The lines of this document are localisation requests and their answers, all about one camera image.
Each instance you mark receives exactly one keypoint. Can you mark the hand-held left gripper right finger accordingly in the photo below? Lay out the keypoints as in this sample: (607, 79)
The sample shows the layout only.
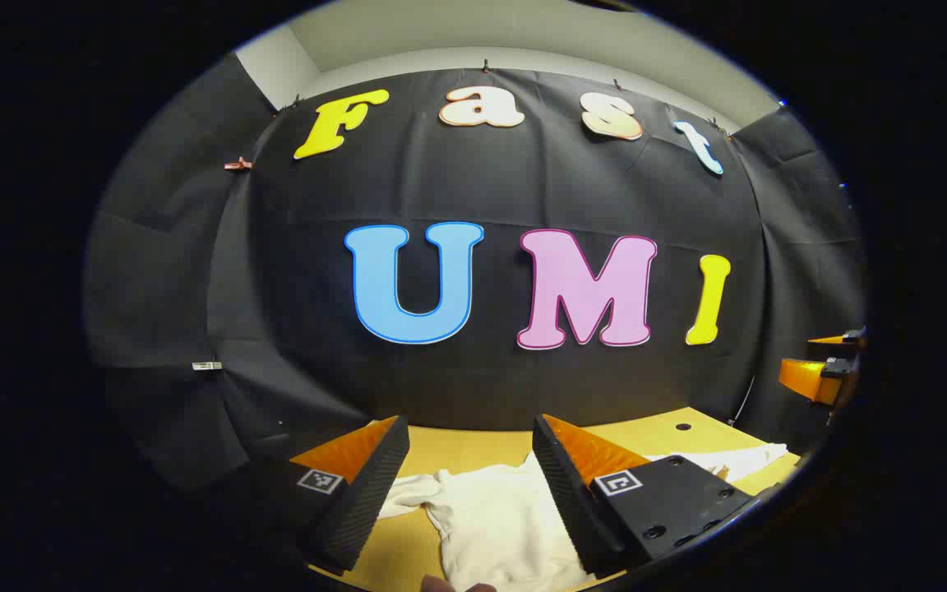
(568, 493)

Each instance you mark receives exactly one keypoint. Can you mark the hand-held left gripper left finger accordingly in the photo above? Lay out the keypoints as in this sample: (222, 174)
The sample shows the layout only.
(367, 493)

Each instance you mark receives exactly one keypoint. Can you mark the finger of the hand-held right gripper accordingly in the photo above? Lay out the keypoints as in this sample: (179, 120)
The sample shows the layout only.
(806, 380)
(829, 339)

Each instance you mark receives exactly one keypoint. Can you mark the white zip sweatshirt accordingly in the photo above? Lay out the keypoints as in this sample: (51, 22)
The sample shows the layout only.
(498, 526)

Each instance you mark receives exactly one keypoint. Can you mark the white cloth clip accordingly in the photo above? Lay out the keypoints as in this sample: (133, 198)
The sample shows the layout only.
(206, 366)

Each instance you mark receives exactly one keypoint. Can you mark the black backdrop cloth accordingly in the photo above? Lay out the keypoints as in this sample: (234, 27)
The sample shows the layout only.
(482, 189)

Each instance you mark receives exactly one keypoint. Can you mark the orange cloth clip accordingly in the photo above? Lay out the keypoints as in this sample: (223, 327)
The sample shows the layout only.
(237, 164)

